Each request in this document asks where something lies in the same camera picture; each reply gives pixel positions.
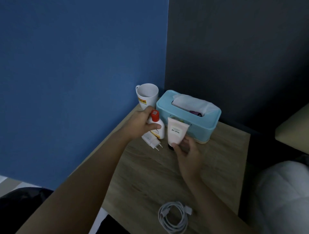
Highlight person's legs black trousers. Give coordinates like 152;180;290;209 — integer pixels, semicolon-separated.
95;214;131;234

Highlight beige cushion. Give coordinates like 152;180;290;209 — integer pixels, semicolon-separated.
275;103;309;155

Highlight teal tissue box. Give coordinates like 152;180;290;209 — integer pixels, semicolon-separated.
156;90;222;145

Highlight black lined trash bin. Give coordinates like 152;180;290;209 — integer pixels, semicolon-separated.
0;187;54;234

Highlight white cream tube black cap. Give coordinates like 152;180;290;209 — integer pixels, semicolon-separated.
167;117;190;151

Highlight white pop-up tissue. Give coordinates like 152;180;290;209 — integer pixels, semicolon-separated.
172;94;219;116

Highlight white charging cable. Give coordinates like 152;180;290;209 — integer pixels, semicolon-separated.
158;202;193;234

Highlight person's right forearm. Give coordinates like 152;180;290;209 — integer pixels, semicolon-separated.
186;176;254;234

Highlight person's right hand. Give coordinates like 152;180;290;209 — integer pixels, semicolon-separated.
171;136;203;184

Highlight wooden bedside table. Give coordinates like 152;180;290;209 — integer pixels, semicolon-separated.
72;103;251;234

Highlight white lotion bottle red cap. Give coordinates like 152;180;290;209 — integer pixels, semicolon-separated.
147;110;165;140

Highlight white mug yellow label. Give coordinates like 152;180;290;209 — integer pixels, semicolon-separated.
135;83;159;111

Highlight white charger plug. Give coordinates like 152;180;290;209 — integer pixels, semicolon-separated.
141;132;163;152

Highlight person's left forearm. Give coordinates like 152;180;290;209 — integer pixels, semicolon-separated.
15;130;136;234

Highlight person's left hand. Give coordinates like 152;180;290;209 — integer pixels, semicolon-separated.
123;105;162;141

